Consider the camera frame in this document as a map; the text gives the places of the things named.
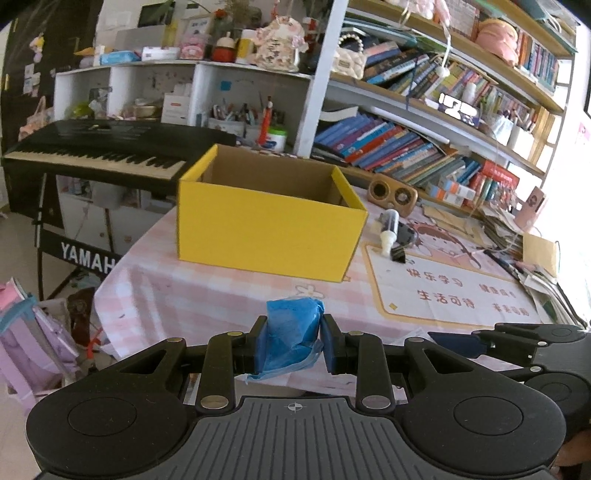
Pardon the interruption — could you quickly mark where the blue plastic bag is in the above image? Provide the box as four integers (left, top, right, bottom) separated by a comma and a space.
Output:
247, 297, 325, 381

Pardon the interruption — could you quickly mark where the black binder clip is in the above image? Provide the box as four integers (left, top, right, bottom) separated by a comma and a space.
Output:
390, 246, 406, 264

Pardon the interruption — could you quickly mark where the white blue cylindrical bottle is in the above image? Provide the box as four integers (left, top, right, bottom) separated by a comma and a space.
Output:
379, 209, 400, 257

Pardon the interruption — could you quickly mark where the pink checkered table mat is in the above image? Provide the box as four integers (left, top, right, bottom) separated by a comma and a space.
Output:
94, 208, 540, 358

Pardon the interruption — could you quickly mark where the pile of papers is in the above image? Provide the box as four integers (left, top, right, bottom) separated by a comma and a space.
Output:
479, 203, 586, 327

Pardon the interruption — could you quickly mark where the yellow cardboard box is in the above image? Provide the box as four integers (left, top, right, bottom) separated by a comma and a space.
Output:
177, 145, 368, 282

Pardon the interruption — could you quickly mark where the brown retro radio speaker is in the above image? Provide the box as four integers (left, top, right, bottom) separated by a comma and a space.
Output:
367, 174, 419, 218

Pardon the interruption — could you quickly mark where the purple backpack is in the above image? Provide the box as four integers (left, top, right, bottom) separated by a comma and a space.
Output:
1, 277, 80, 411

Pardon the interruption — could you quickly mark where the row of leaning books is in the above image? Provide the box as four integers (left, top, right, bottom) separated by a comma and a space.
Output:
311, 113, 482, 190

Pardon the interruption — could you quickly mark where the black Yamaha keyboard piano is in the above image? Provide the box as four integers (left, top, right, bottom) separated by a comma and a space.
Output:
2, 120, 236, 278

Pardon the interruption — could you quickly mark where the white green lidded jar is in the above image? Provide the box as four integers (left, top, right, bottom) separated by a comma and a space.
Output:
263, 126, 287, 153

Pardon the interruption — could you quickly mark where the white pen holder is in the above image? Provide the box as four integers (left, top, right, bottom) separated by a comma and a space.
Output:
207, 118, 245, 137

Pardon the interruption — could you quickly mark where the wooden bookshelf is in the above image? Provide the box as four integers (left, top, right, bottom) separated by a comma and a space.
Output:
311, 1, 575, 203

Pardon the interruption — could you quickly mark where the white cubby shelf unit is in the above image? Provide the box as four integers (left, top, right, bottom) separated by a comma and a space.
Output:
53, 60, 322, 157

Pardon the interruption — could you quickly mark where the white quilted handbag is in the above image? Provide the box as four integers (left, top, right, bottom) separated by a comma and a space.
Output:
331, 47, 367, 80

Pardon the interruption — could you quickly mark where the floral fabric bag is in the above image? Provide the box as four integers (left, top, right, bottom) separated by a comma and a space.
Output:
253, 16, 308, 73

